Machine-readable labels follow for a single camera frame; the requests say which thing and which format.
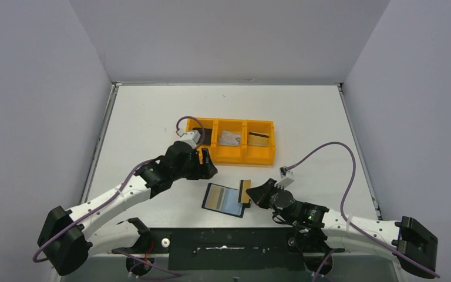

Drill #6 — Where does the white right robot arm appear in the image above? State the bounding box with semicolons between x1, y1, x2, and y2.
245;179;439;279

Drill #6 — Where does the gold striped card in holder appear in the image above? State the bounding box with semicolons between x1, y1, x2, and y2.
204;184;230;210

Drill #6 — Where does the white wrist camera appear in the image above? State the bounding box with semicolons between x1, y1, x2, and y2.
276;166;294;190
179;130;201;149

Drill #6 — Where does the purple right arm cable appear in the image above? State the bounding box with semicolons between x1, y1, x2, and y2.
280;142;441;278

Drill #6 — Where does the black leather card holder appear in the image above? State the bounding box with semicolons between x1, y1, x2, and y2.
201;183;251;218

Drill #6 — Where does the silver patterned card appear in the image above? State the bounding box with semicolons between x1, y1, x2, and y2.
218;130;241;146

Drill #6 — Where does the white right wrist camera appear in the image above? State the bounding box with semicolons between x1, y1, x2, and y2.
276;166;294;190

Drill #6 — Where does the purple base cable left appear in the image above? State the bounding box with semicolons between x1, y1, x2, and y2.
115;251;181;281

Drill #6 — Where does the aluminium left side rail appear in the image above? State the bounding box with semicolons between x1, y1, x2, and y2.
79;82;121;204

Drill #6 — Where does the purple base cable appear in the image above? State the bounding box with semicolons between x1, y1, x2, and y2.
311;249;337;282
115;251;181;281

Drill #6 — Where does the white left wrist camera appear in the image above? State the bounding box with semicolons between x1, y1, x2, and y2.
179;130;201;149

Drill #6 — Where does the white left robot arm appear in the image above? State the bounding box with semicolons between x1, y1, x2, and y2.
32;141;218;276

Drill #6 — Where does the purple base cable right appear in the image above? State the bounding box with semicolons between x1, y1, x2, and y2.
311;249;337;282

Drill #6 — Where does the black wallet in bin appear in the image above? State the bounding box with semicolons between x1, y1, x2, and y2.
201;128;213;146

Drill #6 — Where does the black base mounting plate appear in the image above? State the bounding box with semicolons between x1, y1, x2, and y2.
143;227;328;272

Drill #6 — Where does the yellow three-compartment bin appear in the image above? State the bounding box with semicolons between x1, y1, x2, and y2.
185;117;276;166

